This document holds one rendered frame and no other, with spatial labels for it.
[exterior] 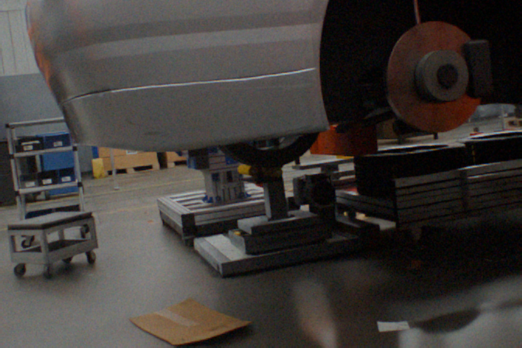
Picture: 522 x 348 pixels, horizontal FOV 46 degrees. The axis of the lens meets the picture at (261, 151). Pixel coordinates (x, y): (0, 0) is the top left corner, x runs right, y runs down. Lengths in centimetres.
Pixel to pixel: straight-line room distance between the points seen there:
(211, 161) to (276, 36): 281
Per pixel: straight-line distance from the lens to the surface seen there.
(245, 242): 332
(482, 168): 360
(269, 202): 346
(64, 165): 950
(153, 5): 151
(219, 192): 454
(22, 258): 412
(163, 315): 277
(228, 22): 153
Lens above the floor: 79
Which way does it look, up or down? 3 degrees down
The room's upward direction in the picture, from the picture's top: 7 degrees counter-clockwise
